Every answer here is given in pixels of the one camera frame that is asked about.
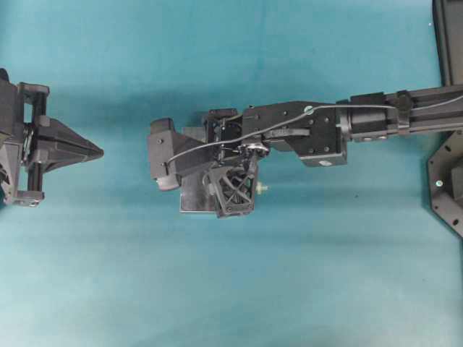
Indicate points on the threaded metal shaft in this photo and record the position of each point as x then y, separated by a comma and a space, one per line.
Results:
260, 188

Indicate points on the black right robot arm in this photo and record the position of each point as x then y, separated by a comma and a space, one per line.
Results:
318, 133

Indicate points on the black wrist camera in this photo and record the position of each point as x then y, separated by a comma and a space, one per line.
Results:
160, 150

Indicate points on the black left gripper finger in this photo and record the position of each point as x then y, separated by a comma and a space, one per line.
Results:
52, 130
52, 153

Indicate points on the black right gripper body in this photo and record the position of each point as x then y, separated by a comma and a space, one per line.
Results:
226, 186

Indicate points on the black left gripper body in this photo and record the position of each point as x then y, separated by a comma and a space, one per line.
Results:
22, 106

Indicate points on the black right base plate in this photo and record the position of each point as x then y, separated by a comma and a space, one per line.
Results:
444, 174

